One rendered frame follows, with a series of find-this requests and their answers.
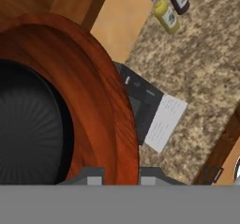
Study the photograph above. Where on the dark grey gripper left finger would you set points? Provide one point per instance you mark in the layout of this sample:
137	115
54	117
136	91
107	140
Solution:
93	175

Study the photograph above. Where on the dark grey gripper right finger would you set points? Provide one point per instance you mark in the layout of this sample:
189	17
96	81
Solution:
149	175

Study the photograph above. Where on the large brown wooden bowl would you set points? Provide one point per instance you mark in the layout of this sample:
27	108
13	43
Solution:
100	109

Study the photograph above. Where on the dark wooden counter cabinet front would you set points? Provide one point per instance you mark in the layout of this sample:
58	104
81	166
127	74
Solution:
223	149

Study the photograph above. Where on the black ribbed bowl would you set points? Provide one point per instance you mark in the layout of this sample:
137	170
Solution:
28	124

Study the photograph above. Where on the dark grey box, white side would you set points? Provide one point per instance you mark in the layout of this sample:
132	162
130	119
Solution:
146	109

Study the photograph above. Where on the silver metal round object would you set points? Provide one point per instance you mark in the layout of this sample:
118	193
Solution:
237	171

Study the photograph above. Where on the yellow bottle with label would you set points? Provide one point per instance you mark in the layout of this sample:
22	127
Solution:
167	16

